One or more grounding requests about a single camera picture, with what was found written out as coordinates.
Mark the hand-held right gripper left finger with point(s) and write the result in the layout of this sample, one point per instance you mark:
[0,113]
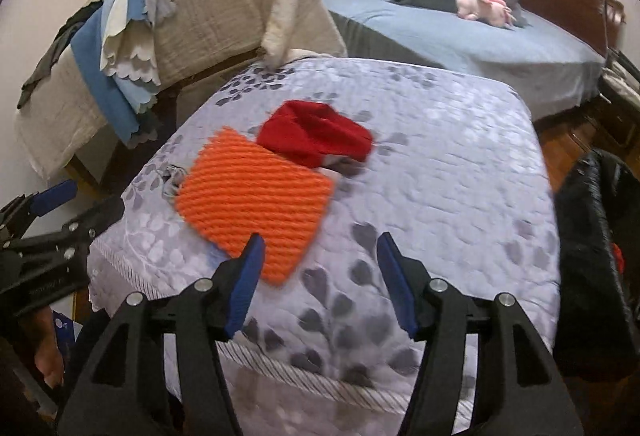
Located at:
[245,286]

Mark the dark blue cloth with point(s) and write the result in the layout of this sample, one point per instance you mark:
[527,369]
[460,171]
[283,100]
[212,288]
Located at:
[100,66]

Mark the black metal frame chair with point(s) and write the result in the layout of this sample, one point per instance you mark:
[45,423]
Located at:
[620,116]

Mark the white chair cushion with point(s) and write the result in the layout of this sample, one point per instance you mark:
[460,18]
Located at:
[622,81]

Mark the beige quilted blanket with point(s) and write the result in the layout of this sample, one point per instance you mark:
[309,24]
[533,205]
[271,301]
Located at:
[225,11]

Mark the light blue scalloped cloth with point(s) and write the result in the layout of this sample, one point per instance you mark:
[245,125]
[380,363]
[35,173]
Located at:
[142,88]

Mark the bin with black bag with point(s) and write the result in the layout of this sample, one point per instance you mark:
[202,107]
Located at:
[595,266]

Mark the person's left hand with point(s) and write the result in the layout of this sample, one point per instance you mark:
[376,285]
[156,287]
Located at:
[50,351]

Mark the cream scalloped cloth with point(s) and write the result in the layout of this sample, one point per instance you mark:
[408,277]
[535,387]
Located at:
[125,26]

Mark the dark grey cloth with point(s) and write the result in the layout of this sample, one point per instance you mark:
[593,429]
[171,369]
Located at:
[55,51]

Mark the pink plush toy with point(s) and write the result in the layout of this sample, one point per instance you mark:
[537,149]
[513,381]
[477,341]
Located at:
[480,6]

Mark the blue packet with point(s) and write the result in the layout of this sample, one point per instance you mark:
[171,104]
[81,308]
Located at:
[67,333]

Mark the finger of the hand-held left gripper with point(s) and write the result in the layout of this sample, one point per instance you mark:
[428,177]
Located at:
[55,193]
[75,228]

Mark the orange knitted cloth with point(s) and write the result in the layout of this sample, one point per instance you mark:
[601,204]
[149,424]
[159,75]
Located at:
[255,201]

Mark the floral grey quilt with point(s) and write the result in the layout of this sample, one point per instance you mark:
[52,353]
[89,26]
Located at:
[440,166]

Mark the bed with blue sheet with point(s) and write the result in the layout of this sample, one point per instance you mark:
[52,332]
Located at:
[450,46]

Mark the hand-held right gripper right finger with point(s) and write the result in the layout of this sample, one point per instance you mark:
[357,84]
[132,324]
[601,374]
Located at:
[397,281]

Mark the red cloth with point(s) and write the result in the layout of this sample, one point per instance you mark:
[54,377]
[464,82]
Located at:
[320,131]

